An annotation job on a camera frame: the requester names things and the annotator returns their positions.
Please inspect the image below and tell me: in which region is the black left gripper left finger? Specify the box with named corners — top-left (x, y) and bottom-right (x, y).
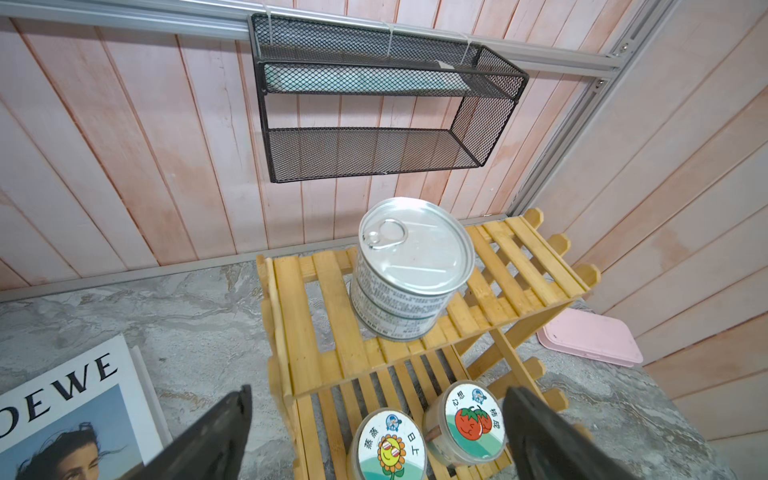
top-left (123, 385), bottom-right (252, 479)

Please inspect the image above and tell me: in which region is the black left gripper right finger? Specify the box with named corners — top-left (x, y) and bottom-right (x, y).
top-left (502, 387), bottom-right (634, 480)

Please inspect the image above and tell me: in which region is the strawberry label seed jar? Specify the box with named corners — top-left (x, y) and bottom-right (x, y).
top-left (422, 380), bottom-right (507, 468)

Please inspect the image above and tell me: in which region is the sunflower label seed jar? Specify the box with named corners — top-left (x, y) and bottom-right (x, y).
top-left (347, 408), bottom-right (427, 480)

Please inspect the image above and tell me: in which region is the white label tin can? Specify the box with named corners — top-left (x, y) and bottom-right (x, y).
top-left (349, 197), bottom-right (475, 342)

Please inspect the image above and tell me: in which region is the wooden two-tier shelf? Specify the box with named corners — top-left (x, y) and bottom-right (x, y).
top-left (256, 207), bottom-right (601, 480)

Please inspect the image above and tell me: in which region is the Loewe magazine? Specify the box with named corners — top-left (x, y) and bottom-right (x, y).
top-left (1, 335), bottom-right (172, 479)

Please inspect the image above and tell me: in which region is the pink flat case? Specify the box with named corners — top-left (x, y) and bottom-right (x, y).
top-left (536, 308), bottom-right (643, 367)

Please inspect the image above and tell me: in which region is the box in black basket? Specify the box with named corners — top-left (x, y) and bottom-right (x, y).
top-left (256, 62), bottom-right (472, 97)

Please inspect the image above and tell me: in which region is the black wire mesh basket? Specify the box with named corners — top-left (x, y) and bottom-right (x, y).
top-left (248, 10), bottom-right (529, 183)

